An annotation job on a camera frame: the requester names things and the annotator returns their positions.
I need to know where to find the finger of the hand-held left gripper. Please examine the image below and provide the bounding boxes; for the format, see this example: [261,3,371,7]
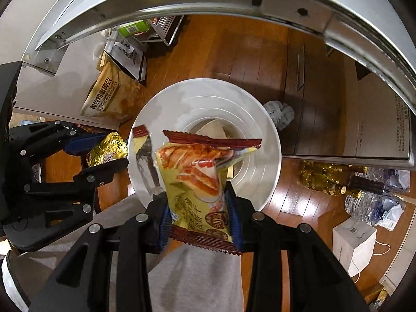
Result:
[10,121,106,158]
[24,158,129,213]

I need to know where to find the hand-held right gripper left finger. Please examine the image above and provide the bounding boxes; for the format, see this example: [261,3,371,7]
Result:
[29,192,171,312]

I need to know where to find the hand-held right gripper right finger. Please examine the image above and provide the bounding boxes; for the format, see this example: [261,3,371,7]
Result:
[224,182,369,312]

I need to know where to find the gold foil wrapper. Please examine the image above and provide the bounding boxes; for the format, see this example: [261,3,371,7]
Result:
[86,132,129,167]

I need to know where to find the yellow snack packet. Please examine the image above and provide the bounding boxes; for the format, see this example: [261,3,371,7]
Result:
[132,125,262,256]

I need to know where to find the white plastic bin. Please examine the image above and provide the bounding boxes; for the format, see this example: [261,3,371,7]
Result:
[127,78,283,213]

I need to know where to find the flour bag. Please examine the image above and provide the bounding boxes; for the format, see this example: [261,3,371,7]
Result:
[81,62,147,125]

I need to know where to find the grey trousers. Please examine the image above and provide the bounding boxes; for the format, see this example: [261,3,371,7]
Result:
[0,198,244,312]

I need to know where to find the yellow cooking oil bottle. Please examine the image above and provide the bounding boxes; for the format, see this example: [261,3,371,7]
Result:
[298,160,345,196]

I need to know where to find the black white paper bag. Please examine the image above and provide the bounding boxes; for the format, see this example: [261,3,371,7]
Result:
[103,36,147,82]

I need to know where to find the white cardboard box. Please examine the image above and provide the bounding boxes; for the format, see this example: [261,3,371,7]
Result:
[332,217,378,277]

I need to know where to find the pack of water bottles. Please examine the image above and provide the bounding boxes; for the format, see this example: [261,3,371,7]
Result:
[344,190,395,226]

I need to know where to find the green carton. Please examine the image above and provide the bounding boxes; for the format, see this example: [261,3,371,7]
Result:
[119,19,153,38]

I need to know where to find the dark wine bottle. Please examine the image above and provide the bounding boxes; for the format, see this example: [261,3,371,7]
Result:
[328,174,387,199]

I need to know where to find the blue white plastic bag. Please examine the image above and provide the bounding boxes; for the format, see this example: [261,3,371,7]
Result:
[374,198,405,230]

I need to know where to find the white cabinet panel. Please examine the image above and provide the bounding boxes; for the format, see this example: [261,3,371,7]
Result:
[343,68,416,171]

